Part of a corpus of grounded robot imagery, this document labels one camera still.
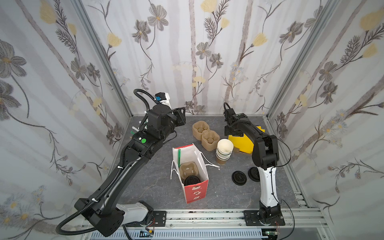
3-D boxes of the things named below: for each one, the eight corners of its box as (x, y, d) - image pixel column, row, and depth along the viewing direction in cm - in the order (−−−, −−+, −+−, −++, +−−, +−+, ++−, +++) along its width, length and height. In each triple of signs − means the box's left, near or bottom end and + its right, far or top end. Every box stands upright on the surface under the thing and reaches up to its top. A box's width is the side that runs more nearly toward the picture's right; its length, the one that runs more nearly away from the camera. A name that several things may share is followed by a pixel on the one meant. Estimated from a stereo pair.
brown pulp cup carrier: (207, 156, 99) (208, 146, 90) (190, 135, 111) (189, 125, 102) (220, 148, 104) (222, 138, 95) (202, 128, 115) (203, 118, 106)
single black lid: (232, 185, 87) (233, 184, 85) (230, 172, 92) (231, 170, 90) (246, 185, 87) (248, 184, 85) (243, 172, 92) (245, 170, 90)
